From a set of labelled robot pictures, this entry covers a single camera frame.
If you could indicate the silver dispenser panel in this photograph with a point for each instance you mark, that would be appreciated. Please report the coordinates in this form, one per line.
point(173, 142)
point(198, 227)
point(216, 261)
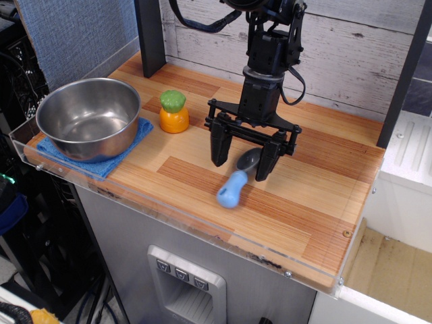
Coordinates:
point(187, 292)

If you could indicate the orange toy carrot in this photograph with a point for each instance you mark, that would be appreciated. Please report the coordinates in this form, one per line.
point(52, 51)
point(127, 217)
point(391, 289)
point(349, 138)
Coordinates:
point(173, 116)

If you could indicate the blue fabric panel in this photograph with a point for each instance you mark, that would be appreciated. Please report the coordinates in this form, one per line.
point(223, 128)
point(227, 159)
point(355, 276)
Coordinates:
point(79, 39)

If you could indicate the blue cloth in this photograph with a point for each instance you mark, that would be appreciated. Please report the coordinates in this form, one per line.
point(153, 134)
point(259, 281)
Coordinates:
point(98, 170)

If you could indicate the clear acrylic edge guard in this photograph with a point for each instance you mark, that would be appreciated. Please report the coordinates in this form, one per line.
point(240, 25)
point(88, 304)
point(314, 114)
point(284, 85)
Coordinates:
point(299, 220)

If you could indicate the stainless steel bowl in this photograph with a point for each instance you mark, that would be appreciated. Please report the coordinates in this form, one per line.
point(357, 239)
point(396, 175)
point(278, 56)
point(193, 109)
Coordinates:
point(91, 120)

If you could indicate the yellow object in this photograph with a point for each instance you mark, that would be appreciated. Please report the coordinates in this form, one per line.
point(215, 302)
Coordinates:
point(42, 316)

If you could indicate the white toy sink unit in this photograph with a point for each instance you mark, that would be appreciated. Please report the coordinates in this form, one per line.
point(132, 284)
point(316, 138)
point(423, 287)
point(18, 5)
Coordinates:
point(388, 273)

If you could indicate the blue handled grey spoon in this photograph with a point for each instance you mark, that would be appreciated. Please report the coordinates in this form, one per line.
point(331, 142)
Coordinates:
point(228, 195)

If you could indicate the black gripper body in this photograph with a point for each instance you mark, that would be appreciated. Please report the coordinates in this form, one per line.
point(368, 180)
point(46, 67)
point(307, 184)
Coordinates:
point(254, 118)

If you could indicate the black right post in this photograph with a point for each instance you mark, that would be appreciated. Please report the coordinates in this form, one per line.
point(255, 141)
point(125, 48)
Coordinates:
point(414, 53)

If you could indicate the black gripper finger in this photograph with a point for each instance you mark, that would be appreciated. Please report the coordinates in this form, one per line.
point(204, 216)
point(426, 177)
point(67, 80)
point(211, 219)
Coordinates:
point(270, 154)
point(221, 139)

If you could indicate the grey toy fridge cabinet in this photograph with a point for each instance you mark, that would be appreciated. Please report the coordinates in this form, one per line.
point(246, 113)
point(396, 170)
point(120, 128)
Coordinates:
point(254, 294)

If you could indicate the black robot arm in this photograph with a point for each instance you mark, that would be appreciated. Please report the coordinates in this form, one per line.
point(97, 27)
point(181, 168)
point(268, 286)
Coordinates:
point(274, 47)

